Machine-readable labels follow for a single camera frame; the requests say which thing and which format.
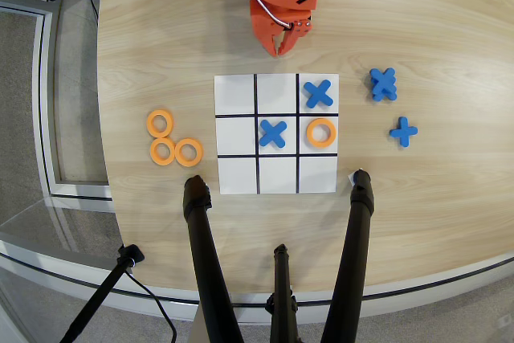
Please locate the small white tag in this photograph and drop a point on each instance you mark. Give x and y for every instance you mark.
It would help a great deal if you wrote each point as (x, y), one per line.
(350, 177)

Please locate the metal framed glass panel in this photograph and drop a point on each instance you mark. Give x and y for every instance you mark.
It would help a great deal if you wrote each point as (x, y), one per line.
(40, 78)

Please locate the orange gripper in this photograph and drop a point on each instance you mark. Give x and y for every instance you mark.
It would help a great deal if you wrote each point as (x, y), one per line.
(263, 22)

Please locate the blue cross piece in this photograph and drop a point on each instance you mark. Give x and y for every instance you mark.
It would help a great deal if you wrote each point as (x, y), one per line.
(318, 94)
(391, 97)
(383, 80)
(403, 132)
(273, 133)

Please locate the thin black stand pole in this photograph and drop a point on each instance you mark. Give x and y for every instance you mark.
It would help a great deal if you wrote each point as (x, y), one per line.
(100, 295)

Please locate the short black tripod leg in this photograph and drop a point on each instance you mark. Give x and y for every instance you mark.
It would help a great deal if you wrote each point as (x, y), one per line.
(282, 278)

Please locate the white tic-tac-toe board sheet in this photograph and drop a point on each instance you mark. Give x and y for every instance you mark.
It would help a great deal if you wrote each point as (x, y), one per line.
(235, 94)

